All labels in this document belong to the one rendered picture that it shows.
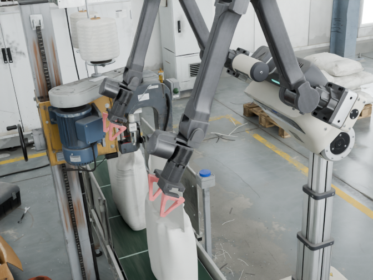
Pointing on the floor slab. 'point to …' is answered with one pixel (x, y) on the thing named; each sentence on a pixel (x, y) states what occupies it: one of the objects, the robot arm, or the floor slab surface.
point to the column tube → (40, 85)
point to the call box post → (207, 221)
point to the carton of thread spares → (8, 254)
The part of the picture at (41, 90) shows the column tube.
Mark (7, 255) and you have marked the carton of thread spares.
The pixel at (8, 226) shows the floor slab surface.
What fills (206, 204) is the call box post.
